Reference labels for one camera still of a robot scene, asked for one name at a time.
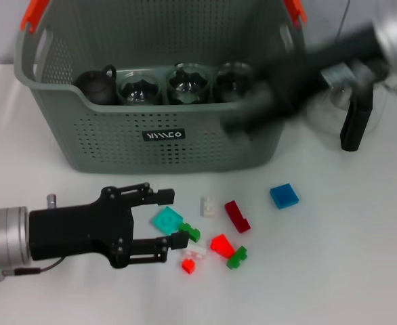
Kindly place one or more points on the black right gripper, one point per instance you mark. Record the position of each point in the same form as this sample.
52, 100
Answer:
320, 67

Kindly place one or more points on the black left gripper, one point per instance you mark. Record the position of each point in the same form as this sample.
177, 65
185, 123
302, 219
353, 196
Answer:
76, 233

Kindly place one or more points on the glass teacup black sleeve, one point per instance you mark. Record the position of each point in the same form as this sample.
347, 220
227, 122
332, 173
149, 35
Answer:
186, 88
137, 91
232, 84

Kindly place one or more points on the cyan square toy brick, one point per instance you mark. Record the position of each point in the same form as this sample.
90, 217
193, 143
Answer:
164, 219

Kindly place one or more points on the green toy brick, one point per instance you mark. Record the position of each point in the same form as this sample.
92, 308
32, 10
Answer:
193, 232
237, 259

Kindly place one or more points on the white narrow toy brick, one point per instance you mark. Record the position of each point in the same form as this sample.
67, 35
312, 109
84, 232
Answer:
198, 252

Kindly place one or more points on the small red toy brick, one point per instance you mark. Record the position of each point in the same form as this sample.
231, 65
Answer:
188, 266

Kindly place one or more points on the off-white plate toy brick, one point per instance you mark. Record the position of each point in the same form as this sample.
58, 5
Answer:
209, 207

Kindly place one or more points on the large red toy brick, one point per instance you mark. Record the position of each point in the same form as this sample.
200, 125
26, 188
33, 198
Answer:
222, 245

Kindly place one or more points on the grey perforated plastic basket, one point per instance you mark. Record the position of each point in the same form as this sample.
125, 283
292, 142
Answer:
151, 152

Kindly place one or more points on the dark red toy brick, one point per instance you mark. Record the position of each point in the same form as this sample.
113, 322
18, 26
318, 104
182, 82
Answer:
237, 218

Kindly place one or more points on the blue square toy brick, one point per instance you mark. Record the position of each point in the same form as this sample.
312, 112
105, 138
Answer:
285, 196

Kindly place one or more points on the black clay teapot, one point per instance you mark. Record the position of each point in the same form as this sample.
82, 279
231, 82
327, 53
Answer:
95, 88

